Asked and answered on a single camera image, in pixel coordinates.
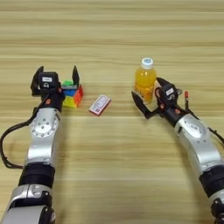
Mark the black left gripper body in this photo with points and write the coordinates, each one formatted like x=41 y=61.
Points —
x=54 y=99

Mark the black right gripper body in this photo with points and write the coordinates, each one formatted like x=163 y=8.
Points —
x=172 y=113

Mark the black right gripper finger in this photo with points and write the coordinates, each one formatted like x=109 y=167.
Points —
x=162 y=82
x=141 y=106

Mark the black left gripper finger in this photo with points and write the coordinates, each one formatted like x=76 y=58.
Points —
x=35 y=84
x=75 y=78

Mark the orange juice bottle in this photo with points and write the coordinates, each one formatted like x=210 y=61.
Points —
x=145 y=81

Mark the red and white card box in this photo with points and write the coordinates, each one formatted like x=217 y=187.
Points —
x=100 y=105

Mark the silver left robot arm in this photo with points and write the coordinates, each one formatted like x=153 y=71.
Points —
x=43 y=140

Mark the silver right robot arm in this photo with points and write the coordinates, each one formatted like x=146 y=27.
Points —
x=201 y=145

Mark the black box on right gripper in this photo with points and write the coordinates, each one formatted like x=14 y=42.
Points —
x=169 y=92

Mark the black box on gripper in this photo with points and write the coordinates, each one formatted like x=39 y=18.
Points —
x=48 y=79
x=169 y=92

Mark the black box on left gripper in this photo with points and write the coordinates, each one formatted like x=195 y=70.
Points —
x=48 y=79

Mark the multicolour puzzle cube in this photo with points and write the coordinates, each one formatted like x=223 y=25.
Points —
x=73 y=97

